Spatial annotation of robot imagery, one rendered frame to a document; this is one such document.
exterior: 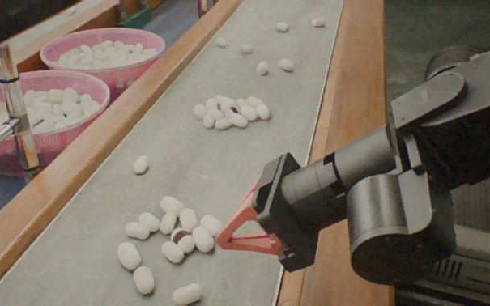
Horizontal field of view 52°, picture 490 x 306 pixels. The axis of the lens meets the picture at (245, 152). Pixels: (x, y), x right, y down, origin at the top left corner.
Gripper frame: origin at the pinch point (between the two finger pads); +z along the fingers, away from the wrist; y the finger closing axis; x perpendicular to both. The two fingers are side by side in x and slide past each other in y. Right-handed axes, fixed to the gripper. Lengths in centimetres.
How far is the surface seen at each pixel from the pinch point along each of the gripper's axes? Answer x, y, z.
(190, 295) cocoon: 2.8, 2.3, 6.3
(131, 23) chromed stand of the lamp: -26, -98, 50
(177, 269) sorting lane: 1.9, -2.3, 9.7
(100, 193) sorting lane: -7.8, -13.6, 21.6
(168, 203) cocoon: -2.3, -11.3, 11.8
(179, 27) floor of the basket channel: -17, -106, 43
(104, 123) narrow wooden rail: -13.7, -28.3, 24.9
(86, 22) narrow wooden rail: -33, -78, 48
